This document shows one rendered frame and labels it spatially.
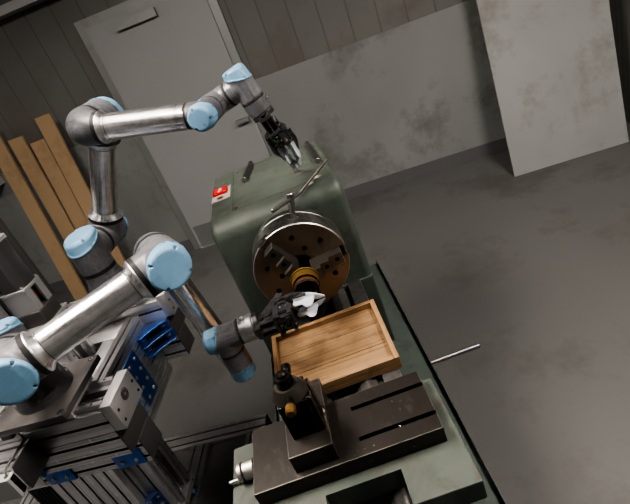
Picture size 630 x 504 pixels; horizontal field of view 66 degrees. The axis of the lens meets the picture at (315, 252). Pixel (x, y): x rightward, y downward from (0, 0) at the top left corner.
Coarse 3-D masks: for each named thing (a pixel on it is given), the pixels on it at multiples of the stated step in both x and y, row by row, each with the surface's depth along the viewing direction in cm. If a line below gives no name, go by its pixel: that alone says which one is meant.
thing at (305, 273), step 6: (300, 270) 147; (306, 270) 147; (312, 270) 148; (294, 276) 147; (300, 276) 145; (306, 276) 145; (312, 276) 145; (318, 276) 149; (294, 282) 145; (300, 282) 143; (306, 282) 143; (312, 282) 143; (318, 282) 147; (294, 288) 144; (300, 288) 150; (306, 288) 151; (312, 288) 150; (318, 288) 144
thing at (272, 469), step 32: (384, 384) 118; (416, 384) 115; (352, 416) 113; (384, 416) 110; (416, 416) 107; (256, 448) 114; (352, 448) 105; (384, 448) 103; (416, 448) 104; (256, 480) 107; (288, 480) 104; (320, 480) 104
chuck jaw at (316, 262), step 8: (336, 248) 154; (344, 248) 156; (320, 256) 154; (328, 256) 152; (336, 256) 152; (312, 264) 152; (320, 264) 150; (328, 264) 151; (336, 264) 153; (320, 272) 149
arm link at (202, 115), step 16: (208, 96) 140; (80, 112) 141; (96, 112) 139; (112, 112) 140; (128, 112) 138; (144, 112) 137; (160, 112) 136; (176, 112) 135; (192, 112) 132; (208, 112) 132; (80, 128) 139; (96, 128) 138; (112, 128) 138; (128, 128) 138; (144, 128) 138; (160, 128) 138; (176, 128) 138; (192, 128) 138; (208, 128) 134; (96, 144) 143
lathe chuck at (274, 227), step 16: (272, 224) 155; (288, 224) 150; (304, 224) 150; (320, 224) 152; (256, 240) 159; (272, 240) 151; (288, 240) 152; (304, 240) 153; (320, 240) 154; (336, 240) 154; (256, 256) 153; (256, 272) 155; (272, 272) 156; (336, 272) 160; (272, 288) 159; (288, 288) 160; (320, 288) 161; (336, 288) 162
